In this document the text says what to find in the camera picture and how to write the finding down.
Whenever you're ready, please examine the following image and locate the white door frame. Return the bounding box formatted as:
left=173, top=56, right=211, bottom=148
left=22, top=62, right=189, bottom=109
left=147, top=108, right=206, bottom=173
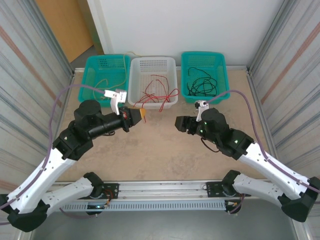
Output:
left=86, top=0, right=113, bottom=56

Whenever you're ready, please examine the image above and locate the aluminium table side rail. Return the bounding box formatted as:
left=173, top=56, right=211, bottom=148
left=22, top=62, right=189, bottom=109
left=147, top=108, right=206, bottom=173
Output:
left=18, top=71, right=77, bottom=240
left=246, top=71, right=310, bottom=240

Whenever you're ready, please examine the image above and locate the wooden door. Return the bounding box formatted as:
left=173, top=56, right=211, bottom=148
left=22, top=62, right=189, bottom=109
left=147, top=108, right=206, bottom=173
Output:
left=34, top=0, right=97, bottom=63

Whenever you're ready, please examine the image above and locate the yellow cable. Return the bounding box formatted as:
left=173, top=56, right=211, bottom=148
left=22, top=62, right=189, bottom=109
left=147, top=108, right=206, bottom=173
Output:
left=92, top=78, right=110, bottom=101
left=115, top=51, right=141, bottom=88

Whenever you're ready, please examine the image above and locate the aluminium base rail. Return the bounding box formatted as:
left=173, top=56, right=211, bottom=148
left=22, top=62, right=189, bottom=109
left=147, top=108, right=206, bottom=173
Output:
left=101, top=181, right=252, bottom=201

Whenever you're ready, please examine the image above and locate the black cable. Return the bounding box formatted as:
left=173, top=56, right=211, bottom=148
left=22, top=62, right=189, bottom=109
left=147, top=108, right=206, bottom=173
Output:
left=187, top=79, right=218, bottom=97
left=192, top=77, right=218, bottom=97
left=187, top=66, right=213, bottom=81

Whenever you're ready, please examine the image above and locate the white plastic basket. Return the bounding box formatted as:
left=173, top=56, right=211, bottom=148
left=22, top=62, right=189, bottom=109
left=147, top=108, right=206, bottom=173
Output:
left=128, top=56, right=180, bottom=111

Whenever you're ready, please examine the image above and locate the grey metal shelf panel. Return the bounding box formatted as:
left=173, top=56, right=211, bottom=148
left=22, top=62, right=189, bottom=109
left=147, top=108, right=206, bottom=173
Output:
left=29, top=198, right=301, bottom=240

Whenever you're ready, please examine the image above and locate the grey slotted cable duct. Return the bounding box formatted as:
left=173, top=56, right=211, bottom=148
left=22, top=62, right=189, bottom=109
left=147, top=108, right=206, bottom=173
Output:
left=59, top=199, right=227, bottom=213

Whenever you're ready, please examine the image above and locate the teal plastic basket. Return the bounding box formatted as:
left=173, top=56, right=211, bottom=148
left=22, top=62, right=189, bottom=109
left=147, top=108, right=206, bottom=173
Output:
left=78, top=54, right=132, bottom=103
left=180, top=51, right=231, bottom=106

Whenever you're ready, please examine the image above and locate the red cable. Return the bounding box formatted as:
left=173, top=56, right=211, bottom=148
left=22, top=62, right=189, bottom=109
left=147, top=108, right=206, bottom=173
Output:
left=159, top=88, right=180, bottom=113
left=132, top=92, right=162, bottom=109
left=143, top=74, right=171, bottom=102

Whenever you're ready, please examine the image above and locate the aluminium frame post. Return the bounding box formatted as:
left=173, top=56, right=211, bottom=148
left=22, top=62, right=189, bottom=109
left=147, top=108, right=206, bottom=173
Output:
left=246, top=0, right=288, bottom=76
left=37, top=0, right=77, bottom=78

